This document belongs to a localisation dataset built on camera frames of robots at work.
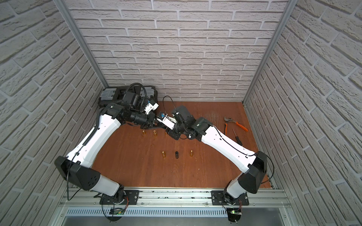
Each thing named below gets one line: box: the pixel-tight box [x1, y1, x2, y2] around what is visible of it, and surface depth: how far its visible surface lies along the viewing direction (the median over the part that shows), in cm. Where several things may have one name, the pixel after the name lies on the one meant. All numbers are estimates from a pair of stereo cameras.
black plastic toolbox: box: [97, 85, 158, 107], surface depth 102 cm
